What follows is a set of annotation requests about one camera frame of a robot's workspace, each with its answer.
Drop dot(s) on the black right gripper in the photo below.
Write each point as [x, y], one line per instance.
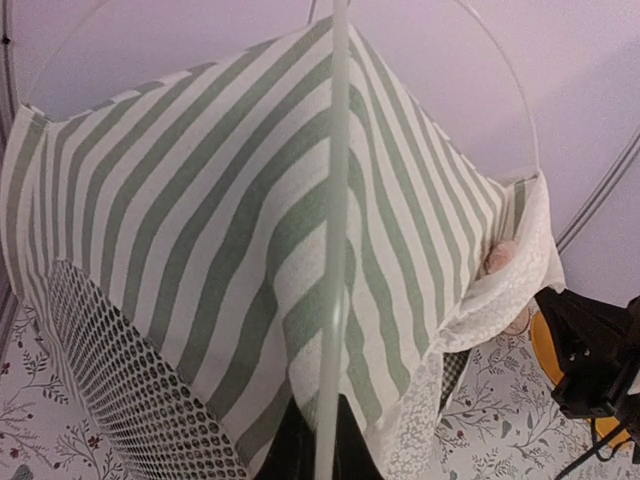
[608, 333]

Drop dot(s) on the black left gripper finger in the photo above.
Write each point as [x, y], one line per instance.
[292, 452]

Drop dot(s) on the green striped pet tent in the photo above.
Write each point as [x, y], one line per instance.
[172, 242]

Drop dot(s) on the green checked cushion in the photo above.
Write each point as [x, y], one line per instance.
[454, 366]

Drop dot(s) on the yellow double pet bowl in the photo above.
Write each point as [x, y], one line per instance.
[592, 391]

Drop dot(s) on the floral table mat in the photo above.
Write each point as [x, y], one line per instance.
[500, 424]

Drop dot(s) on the aluminium frame post right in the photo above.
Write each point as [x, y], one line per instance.
[600, 194]

